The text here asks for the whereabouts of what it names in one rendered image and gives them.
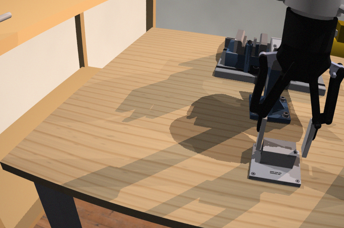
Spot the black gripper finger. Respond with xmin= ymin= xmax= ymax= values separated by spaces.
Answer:
xmin=249 ymin=50 xmax=300 ymax=151
xmin=301 ymin=61 xmax=344 ymax=158

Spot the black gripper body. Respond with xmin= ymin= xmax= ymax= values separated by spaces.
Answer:
xmin=276 ymin=7 xmax=338 ymax=84

